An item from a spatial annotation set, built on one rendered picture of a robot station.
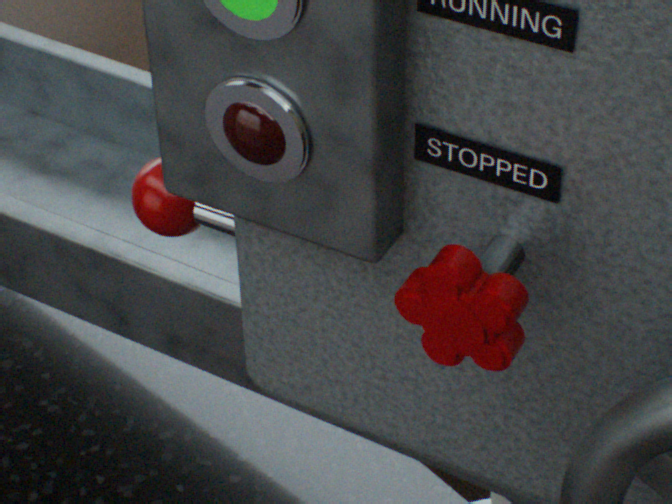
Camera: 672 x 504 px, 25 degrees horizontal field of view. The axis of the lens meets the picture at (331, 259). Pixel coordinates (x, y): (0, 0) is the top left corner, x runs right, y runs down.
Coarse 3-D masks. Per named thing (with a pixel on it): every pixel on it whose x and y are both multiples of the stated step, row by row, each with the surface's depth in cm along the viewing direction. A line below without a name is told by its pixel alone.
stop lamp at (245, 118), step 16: (240, 112) 44; (256, 112) 44; (224, 128) 45; (240, 128) 44; (256, 128) 44; (272, 128) 44; (240, 144) 44; (256, 144) 44; (272, 144) 44; (256, 160) 45; (272, 160) 44
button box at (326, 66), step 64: (192, 0) 43; (320, 0) 40; (384, 0) 40; (192, 64) 44; (256, 64) 43; (320, 64) 42; (384, 64) 41; (192, 128) 46; (320, 128) 43; (384, 128) 43; (192, 192) 48; (256, 192) 46; (320, 192) 45; (384, 192) 44
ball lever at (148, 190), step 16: (160, 160) 57; (144, 176) 57; (160, 176) 56; (144, 192) 56; (160, 192) 56; (144, 208) 57; (160, 208) 56; (176, 208) 56; (192, 208) 56; (208, 208) 56; (144, 224) 57; (160, 224) 57; (176, 224) 57; (192, 224) 57; (208, 224) 57; (224, 224) 56
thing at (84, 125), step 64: (0, 64) 77; (64, 64) 75; (0, 128) 77; (64, 128) 77; (128, 128) 75; (0, 192) 67; (64, 192) 74; (128, 192) 74; (0, 256) 68; (64, 256) 65; (128, 256) 64; (192, 256) 70; (128, 320) 66; (192, 320) 63
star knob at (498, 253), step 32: (448, 256) 42; (480, 256) 44; (512, 256) 44; (416, 288) 43; (448, 288) 42; (480, 288) 42; (512, 288) 42; (416, 320) 43; (448, 320) 42; (480, 320) 42; (512, 320) 41; (448, 352) 43; (480, 352) 43; (512, 352) 42
